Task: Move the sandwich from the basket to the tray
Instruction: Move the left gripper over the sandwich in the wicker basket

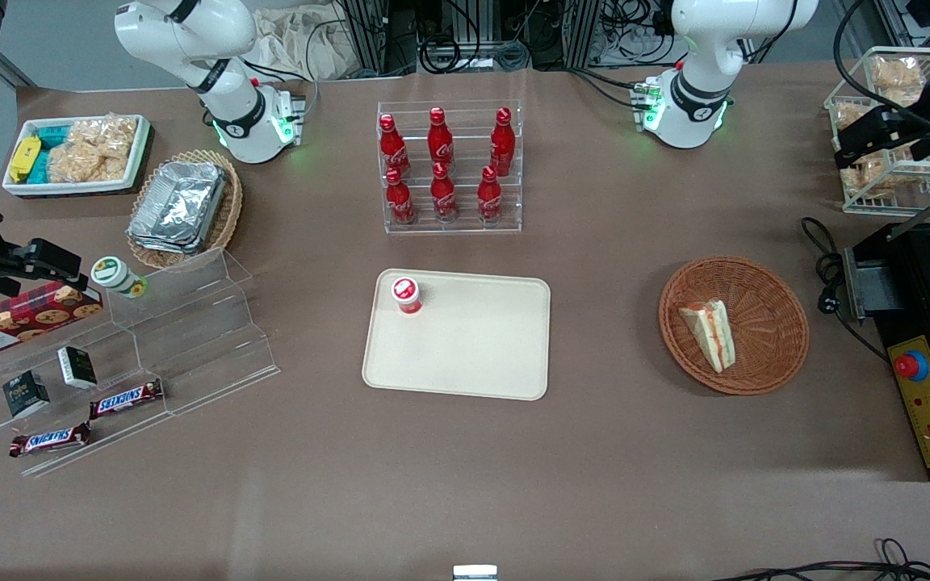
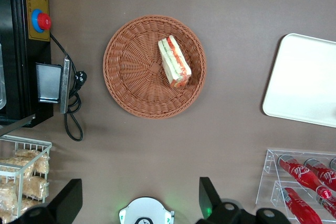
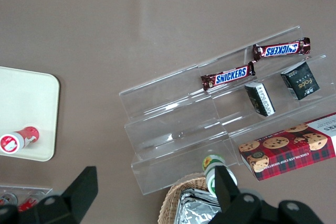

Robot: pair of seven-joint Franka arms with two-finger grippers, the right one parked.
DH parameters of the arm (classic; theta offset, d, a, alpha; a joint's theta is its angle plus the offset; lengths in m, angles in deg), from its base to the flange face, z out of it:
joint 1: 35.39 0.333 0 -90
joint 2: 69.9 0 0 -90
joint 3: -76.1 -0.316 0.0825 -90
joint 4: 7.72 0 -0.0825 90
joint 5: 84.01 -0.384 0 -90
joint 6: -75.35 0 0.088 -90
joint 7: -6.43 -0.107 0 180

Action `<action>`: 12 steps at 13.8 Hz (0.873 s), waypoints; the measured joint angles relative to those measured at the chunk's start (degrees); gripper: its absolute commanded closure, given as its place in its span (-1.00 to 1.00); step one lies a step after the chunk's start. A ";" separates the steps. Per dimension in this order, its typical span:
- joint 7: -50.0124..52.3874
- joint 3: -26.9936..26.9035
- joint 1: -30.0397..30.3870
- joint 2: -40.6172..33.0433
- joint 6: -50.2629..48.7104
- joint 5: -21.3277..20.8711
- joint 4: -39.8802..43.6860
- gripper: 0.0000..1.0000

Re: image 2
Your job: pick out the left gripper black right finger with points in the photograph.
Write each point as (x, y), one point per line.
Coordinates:
(207, 197)

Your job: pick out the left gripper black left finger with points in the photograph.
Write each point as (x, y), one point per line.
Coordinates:
(65, 197)

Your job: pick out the triangle sandwich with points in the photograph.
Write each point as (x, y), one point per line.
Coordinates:
(174, 64)

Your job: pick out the grey metal side tray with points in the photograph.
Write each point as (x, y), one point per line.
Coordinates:
(48, 82)

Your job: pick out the round brown wicker basket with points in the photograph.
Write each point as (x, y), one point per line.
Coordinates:
(131, 77)

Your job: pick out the cream plastic tray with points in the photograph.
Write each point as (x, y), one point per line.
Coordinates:
(302, 82)

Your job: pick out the rice cracker snack packet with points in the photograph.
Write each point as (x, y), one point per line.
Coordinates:
(15, 165)
(6, 197)
(39, 163)
(34, 187)

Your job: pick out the clear acrylic bottle rack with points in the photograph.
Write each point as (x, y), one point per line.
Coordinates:
(265, 182)

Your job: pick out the grey metal machine bar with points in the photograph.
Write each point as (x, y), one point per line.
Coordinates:
(18, 124)

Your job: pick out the red cola bottle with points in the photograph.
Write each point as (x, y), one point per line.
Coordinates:
(334, 163)
(328, 205)
(299, 205)
(299, 174)
(325, 175)

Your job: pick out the red emergency stop button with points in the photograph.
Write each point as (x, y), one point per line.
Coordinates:
(43, 21)

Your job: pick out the black countertop machine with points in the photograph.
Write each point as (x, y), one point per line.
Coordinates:
(13, 24)

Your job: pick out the yellow machine control panel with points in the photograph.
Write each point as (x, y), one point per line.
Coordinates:
(36, 1)

